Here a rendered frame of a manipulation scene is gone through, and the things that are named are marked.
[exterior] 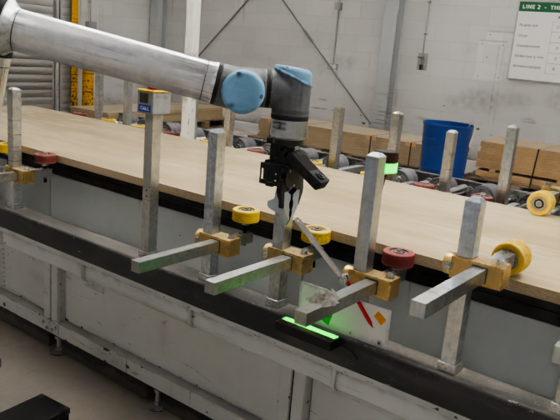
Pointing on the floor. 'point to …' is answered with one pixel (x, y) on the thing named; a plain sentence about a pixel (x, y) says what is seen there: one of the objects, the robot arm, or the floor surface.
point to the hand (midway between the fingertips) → (287, 221)
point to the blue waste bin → (430, 136)
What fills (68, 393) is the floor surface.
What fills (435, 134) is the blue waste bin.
